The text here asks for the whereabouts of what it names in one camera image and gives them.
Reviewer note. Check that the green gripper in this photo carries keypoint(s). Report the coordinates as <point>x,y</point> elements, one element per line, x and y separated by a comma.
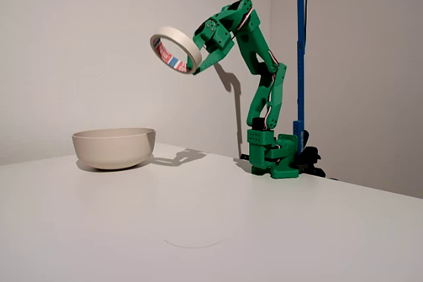
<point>221,51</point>

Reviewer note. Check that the beige masking tape roll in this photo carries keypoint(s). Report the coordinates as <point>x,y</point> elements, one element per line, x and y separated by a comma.
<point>175,35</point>

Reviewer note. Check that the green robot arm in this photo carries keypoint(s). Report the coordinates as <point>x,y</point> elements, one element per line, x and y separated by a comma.
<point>261,97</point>

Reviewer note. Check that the beige bowl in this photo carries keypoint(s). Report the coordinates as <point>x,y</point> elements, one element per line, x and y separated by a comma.
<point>112,151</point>

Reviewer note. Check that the black table clamp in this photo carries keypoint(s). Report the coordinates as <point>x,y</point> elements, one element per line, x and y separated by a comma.
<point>312,158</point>

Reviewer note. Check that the blue camera pole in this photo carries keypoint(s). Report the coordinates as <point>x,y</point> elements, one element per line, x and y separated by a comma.
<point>300,47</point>

